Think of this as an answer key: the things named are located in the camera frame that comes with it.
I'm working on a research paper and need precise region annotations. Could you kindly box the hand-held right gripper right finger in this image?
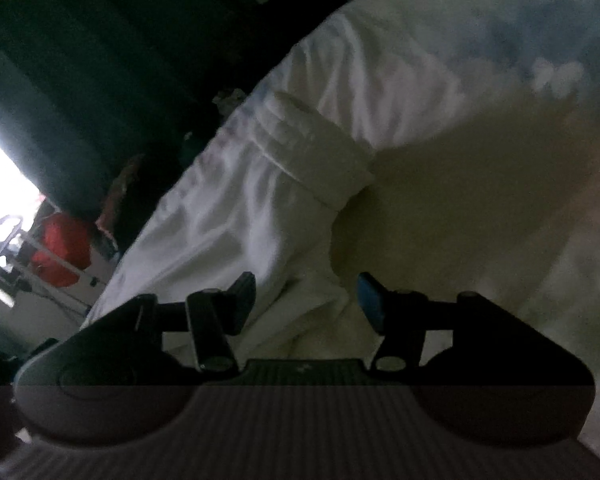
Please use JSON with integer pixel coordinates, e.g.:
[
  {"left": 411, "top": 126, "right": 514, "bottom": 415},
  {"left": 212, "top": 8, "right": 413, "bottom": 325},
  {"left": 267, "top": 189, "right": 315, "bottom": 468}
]
[{"left": 356, "top": 272, "right": 546, "bottom": 374}]

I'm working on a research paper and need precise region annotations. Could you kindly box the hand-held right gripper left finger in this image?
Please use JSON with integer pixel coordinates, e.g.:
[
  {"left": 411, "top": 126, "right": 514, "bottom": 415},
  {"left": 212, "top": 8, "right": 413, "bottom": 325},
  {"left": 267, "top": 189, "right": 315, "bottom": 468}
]
[{"left": 87, "top": 271, "right": 257, "bottom": 374}]

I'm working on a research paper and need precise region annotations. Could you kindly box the white garment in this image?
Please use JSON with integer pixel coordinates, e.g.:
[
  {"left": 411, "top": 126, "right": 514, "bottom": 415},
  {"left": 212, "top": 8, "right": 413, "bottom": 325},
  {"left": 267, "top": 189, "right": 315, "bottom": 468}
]
[{"left": 87, "top": 10, "right": 467, "bottom": 361}]

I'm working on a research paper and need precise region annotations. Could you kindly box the white drawer cabinet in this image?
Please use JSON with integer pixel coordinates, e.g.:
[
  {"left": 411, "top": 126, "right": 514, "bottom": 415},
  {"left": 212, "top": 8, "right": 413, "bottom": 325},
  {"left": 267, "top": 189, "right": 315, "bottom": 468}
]
[{"left": 75, "top": 242, "right": 123, "bottom": 311}]

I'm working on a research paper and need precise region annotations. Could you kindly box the pale printed bed blanket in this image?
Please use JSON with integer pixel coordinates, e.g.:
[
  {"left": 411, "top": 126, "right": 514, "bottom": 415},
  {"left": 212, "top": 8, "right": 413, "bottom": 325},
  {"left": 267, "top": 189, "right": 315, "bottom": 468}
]
[{"left": 220, "top": 0, "right": 600, "bottom": 461}]

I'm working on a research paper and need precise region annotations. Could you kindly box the pinkish brown cloth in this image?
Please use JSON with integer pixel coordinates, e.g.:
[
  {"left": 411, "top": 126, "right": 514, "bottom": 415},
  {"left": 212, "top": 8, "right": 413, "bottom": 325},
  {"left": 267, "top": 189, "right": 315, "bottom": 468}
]
[{"left": 99, "top": 154, "right": 148, "bottom": 243}]

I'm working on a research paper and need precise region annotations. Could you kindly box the red cloth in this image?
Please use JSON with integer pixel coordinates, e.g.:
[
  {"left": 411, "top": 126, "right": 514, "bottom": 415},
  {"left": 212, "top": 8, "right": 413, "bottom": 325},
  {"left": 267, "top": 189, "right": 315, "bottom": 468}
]
[{"left": 30, "top": 211, "right": 95, "bottom": 289}]

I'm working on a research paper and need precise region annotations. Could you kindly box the bright window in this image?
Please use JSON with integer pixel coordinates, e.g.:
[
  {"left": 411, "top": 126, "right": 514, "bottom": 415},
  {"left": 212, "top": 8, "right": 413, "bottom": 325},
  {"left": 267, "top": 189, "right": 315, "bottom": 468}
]
[{"left": 0, "top": 124, "right": 47, "bottom": 243}]

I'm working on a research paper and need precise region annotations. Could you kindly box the dark curtain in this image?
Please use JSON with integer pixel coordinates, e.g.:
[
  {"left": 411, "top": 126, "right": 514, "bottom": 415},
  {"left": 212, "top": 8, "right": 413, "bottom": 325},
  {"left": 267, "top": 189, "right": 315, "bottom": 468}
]
[{"left": 0, "top": 0, "right": 263, "bottom": 213}]

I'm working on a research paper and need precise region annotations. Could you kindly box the metal frame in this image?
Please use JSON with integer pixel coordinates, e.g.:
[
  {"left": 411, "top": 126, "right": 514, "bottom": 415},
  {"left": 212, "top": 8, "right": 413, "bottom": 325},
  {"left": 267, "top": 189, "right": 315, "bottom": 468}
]
[{"left": 0, "top": 214, "right": 27, "bottom": 283}]

